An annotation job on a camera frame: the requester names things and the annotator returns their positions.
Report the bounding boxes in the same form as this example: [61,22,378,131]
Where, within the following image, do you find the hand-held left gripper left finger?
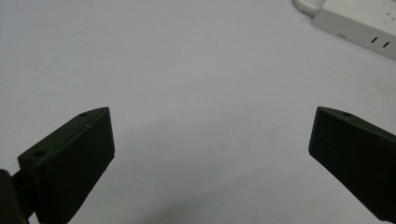
[17,106,116,224]

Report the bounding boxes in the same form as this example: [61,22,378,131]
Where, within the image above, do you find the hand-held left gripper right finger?
[308,105,396,224]

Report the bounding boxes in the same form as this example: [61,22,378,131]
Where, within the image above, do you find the white power strip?
[311,0,396,62]

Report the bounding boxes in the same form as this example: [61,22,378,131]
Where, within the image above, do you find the white power strip cable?
[292,0,328,19]

